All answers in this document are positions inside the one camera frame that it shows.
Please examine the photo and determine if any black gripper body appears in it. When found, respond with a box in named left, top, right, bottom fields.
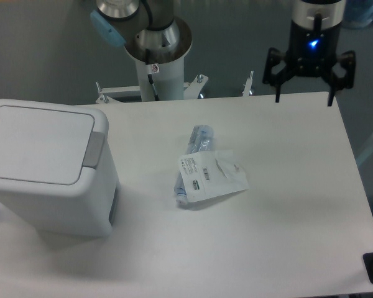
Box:
left=285, top=1, right=346, bottom=76

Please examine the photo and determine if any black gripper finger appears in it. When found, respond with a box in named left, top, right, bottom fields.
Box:
left=262, top=47, right=299, bottom=104
left=322, top=50, right=356, bottom=107

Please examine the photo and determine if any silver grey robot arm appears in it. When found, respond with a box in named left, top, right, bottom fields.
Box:
left=90, top=1, right=356, bottom=102

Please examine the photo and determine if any white plastic trash can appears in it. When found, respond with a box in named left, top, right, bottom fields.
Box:
left=0, top=99, right=119, bottom=237

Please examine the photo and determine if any white trash can lid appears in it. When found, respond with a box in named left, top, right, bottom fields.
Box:
left=0, top=105, right=94, bottom=185

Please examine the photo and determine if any blue plastic bag background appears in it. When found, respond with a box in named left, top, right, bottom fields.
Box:
left=342, top=0, right=373, bottom=29

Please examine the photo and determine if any crushed clear plastic bottle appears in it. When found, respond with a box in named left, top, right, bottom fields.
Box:
left=173, top=125, right=214, bottom=207

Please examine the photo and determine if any white labelled plastic pouch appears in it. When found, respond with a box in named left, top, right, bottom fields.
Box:
left=175, top=150, right=249, bottom=204

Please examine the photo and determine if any white metal mounting frame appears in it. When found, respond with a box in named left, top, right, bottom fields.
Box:
left=95, top=70, right=254, bottom=104

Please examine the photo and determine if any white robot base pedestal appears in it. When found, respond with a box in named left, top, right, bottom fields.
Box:
left=135, top=58, right=184, bottom=102

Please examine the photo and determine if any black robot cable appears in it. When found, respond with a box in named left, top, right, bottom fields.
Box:
left=144, top=48, right=160, bottom=102

